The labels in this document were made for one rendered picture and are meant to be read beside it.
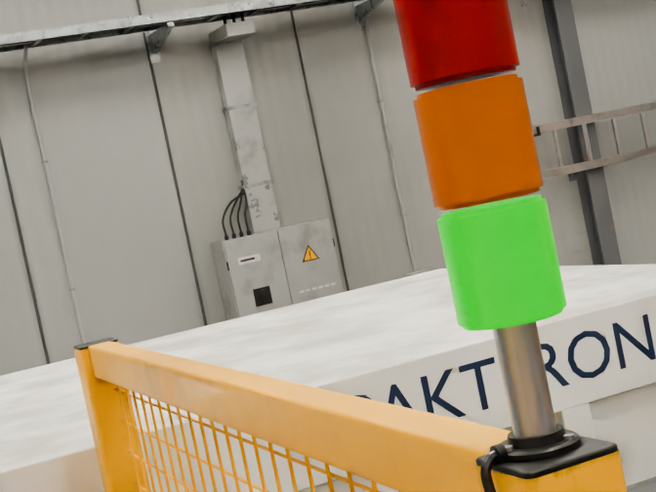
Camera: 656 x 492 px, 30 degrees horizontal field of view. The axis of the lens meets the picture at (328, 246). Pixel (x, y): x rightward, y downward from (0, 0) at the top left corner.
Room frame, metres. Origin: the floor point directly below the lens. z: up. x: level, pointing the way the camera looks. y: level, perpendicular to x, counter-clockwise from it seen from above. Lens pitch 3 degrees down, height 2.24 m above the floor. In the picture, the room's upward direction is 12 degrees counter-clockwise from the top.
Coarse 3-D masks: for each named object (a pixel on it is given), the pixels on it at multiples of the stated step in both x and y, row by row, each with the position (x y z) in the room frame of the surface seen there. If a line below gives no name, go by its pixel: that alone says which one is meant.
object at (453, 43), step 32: (416, 0) 0.54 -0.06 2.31; (448, 0) 0.53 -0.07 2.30; (480, 0) 0.53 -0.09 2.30; (416, 32) 0.54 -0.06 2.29; (448, 32) 0.53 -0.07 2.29; (480, 32) 0.53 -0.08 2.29; (512, 32) 0.55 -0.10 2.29; (416, 64) 0.54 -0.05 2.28; (448, 64) 0.53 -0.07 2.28; (480, 64) 0.53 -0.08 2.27; (512, 64) 0.54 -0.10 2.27
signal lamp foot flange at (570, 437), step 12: (552, 432) 0.54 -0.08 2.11; (564, 432) 0.55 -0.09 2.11; (576, 432) 0.55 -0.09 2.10; (504, 444) 0.56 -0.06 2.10; (516, 444) 0.55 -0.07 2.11; (528, 444) 0.54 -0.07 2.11; (540, 444) 0.54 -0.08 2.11; (552, 444) 0.54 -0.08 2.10; (564, 444) 0.54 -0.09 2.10; (576, 444) 0.54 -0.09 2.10; (516, 456) 0.54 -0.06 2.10; (528, 456) 0.54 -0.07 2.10; (540, 456) 0.53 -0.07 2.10; (552, 456) 0.53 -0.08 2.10
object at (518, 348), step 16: (496, 336) 0.55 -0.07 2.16; (512, 336) 0.54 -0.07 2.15; (528, 336) 0.54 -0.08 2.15; (512, 352) 0.54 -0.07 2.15; (528, 352) 0.54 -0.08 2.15; (512, 368) 0.55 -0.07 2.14; (528, 368) 0.54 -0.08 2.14; (544, 368) 0.55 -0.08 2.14; (512, 384) 0.55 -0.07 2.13; (528, 384) 0.54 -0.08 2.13; (544, 384) 0.55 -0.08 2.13; (512, 400) 0.55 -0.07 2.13; (528, 400) 0.54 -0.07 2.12; (544, 400) 0.55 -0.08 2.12; (512, 416) 0.55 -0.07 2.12; (528, 416) 0.54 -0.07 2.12; (544, 416) 0.54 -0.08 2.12; (512, 432) 0.55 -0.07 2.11; (528, 432) 0.54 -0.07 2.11; (544, 432) 0.54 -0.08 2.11
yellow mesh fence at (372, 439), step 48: (96, 384) 1.50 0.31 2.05; (144, 384) 1.23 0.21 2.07; (192, 384) 1.06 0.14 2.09; (240, 384) 0.94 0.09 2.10; (288, 384) 0.89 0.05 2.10; (96, 432) 1.50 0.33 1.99; (144, 432) 1.38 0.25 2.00; (192, 432) 1.17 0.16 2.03; (240, 432) 1.02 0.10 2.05; (288, 432) 0.84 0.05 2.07; (336, 432) 0.75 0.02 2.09; (384, 432) 0.68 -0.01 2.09; (432, 432) 0.63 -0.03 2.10; (480, 432) 0.61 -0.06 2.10; (144, 480) 1.43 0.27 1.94; (192, 480) 1.20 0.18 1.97; (240, 480) 1.05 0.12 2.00; (384, 480) 0.69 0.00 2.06; (432, 480) 0.63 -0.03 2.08; (480, 480) 0.56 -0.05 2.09; (528, 480) 0.52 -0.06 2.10; (576, 480) 0.53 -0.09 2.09; (624, 480) 0.54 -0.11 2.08
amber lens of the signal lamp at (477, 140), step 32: (448, 96) 0.53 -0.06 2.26; (480, 96) 0.53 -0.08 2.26; (512, 96) 0.53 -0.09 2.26; (448, 128) 0.53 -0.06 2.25; (480, 128) 0.53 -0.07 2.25; (512, 128) 0.53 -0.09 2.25; (448, 160) 0.54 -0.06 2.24; (480, 160) 0.53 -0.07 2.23; (512, 160) 0.53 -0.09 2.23; (448, 192) 0.54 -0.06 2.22; (480, 192) 0.53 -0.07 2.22; (512, 192) 0.53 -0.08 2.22
